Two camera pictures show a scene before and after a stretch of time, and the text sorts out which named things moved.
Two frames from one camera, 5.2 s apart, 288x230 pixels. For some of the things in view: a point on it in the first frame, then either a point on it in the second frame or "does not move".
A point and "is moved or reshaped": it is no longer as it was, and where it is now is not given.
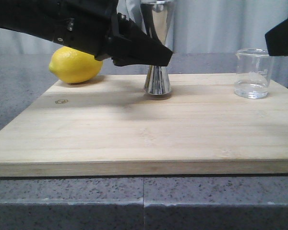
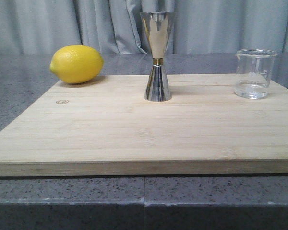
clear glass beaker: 253,74 does not move
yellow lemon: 72,65 does not move
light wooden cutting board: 109,127 does not move
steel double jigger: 158,17 is moved or reshaped
